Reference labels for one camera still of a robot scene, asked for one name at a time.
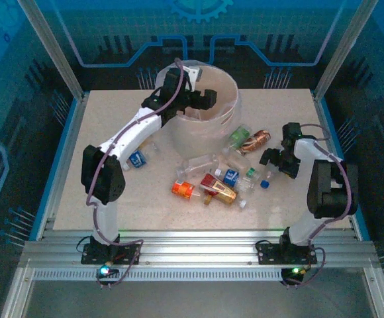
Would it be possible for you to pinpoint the blue cap cola bottle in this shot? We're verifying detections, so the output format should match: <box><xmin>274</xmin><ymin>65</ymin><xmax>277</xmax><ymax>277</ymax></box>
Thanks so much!
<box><xmin>259</xmin><ymin>164</ymin><xmax>279</xmax><ymax>190</ymax></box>

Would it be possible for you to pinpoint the copper brown coffee bottle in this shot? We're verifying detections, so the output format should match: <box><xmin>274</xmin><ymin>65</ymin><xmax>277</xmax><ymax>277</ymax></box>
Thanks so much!
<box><xmin>237</xmin><ymin>129</ymin><xmax>272</xmax><ymax>156</ymax></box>

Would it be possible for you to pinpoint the small clear green band bottle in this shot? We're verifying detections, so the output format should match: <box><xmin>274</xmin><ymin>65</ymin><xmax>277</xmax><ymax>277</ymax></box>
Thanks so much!
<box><xmin>244</xmin><ymin>166</ymin><xmax>262</xmax><ymax>182</ymax></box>

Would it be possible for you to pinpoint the white plastic bin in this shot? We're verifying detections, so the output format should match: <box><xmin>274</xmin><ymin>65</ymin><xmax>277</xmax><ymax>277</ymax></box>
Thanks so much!
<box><xmin>154</xmin><ymin>59</ymin><xmax>242</xmax><ymax>160</ymax></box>

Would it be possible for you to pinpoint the blue label clear bottle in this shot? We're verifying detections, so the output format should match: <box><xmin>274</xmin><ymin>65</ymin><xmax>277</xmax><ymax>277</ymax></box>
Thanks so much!
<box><xmin>122</xmin><ymin>141</ymin><xmax>160</xmax><ymax>170</ymax></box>
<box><xmin>213</xmin><ymin>168</ymin><xmax>258</xmax><ymax>191</ymax></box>

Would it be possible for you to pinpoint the red gold label bottle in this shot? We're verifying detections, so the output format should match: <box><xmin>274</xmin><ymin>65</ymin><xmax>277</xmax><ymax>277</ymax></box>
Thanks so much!
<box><xmin>199</xmin><ymin>173</ymin><xmax>248</xmax><ymax>209</ymax></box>

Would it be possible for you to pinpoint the clear square unlabelled bottle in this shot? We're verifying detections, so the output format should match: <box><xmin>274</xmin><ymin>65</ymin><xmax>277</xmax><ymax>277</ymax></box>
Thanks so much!
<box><xmin>175</xmin><ymin>155</ymin><xmax>220</xmax><ymax>178</ymax></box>

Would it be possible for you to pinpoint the brown cap bottle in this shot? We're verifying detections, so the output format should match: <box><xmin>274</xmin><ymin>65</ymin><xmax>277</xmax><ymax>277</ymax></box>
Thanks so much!
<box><xmin>202</xmin><ymin>191</ymin><xmax>218</xmax><ymax>207</ymax></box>

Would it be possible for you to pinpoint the orange label white cap bottle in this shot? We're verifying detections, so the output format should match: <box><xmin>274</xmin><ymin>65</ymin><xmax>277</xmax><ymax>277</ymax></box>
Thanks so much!
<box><xmin>171</xmin><ymin>178</ymin><xmax>202</xmax><ymax>200</ymax></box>

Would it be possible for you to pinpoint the clear plastic bin liner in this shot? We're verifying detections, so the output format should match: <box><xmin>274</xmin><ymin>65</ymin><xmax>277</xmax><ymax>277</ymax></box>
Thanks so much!
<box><xmin>154</xmin><ymin>59</ymin><xmax>242</xmax><ymax>136</ymax></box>

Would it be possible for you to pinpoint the green label clear bottle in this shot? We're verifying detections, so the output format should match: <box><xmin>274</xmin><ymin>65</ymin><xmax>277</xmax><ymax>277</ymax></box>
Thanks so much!
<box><xmin>226</xmin><ymin>125</ymin><xmax>253</xmax><ymax>150</ymax></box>

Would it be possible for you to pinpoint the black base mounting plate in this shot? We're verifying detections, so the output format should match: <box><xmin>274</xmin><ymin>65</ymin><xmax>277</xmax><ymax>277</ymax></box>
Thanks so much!
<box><xmin>256</xmin><ymin>242</ymin><xmax>318</xmax><ymax>266</ymax></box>
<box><xmin>81</xmin><ymin>242</ymin><xmax>142</xmax><ymax>266</ymax></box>

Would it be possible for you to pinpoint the small LED circuit board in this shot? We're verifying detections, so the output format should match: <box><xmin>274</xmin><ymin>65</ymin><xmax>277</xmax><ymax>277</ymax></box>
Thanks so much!
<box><xmin>95</xmin><ymin>264</ymin><xmax>120</xmax><ymax>279</ymax></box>
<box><xmin>281</xmin><ymin>266</ymin><xmax>307</xmax><ymax>281</ymax></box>

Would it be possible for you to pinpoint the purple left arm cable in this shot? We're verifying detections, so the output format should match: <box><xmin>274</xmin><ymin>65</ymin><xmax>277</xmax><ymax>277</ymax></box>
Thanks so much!
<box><xmin>85</xmin><ymin>58</ymin><xmax>185</xmax><ymax>290</ymax></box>

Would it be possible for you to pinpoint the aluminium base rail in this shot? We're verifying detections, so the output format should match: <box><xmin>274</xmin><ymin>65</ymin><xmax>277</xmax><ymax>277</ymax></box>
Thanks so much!
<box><xmin>19</xmin><ymin>228</ymin><xmax>378</xmax><ymax>266</ymax></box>

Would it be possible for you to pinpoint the slotted grey cable duct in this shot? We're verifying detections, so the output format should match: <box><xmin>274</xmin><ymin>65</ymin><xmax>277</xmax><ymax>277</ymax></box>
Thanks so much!
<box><xmin>32</xmin><ymin>268</ymin><xmax>368</xmax><ymax>282</ymax></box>

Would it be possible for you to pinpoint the aluminium frame post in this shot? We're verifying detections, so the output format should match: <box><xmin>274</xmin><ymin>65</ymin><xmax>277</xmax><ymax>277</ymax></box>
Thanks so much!
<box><xmin>16</xmin><ymin>0</ymin><xmax>87</xmax><ymax>102</ymax></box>
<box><xmin>312</xmin><ymin>0</ymin><xmax>381</xmax><ymax>102</ymax></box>

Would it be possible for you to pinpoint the aluminium lower frame rail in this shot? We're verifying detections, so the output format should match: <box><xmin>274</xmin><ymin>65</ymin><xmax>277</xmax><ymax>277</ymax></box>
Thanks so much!
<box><xmin>363</xmin><ymin>266</ymin><xmax>384</xmax><ymax>318</ymax></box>
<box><xmin>0</xmin><ymin>266</ymin><xmax>36</xmax><ymax>318</ymax></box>

